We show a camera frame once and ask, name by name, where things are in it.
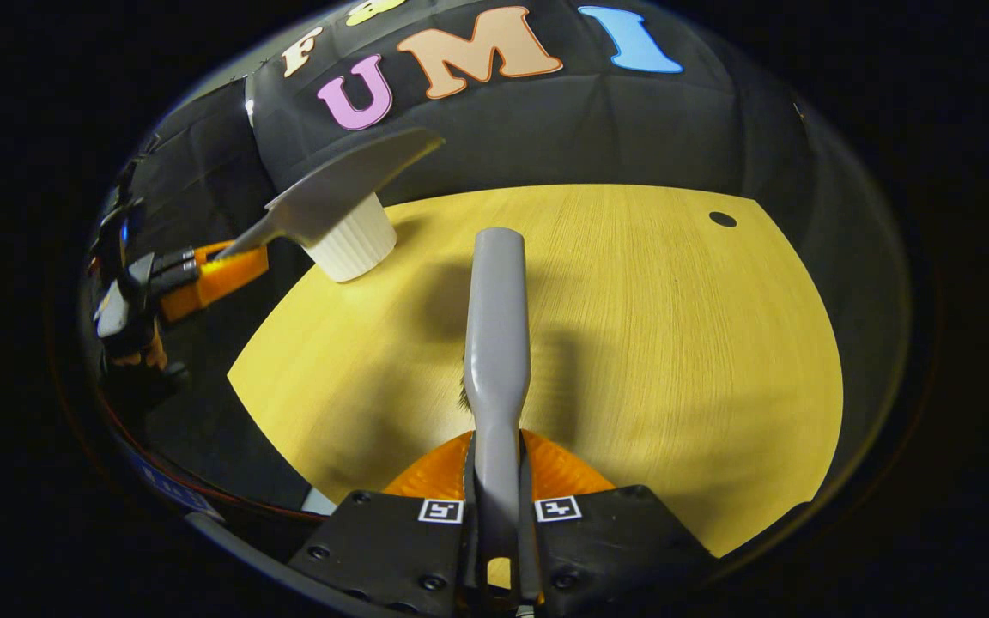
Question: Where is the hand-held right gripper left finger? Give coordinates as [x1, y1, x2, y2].
[288, 429, 474, 615]

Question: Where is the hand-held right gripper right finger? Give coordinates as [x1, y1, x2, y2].
[520, 429, 719, 617]

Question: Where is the white ribbed garbage bin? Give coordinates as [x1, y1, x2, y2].
[301, 193, 398, 282]

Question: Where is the grey plastic dustpan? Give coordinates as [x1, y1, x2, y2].
[220, 129, 446, 258]

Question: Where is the small grey broom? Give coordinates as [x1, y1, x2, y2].
[458, 227, 532, 602]

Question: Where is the wooden desktop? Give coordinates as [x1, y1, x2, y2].
[228, 185, 845, 559]

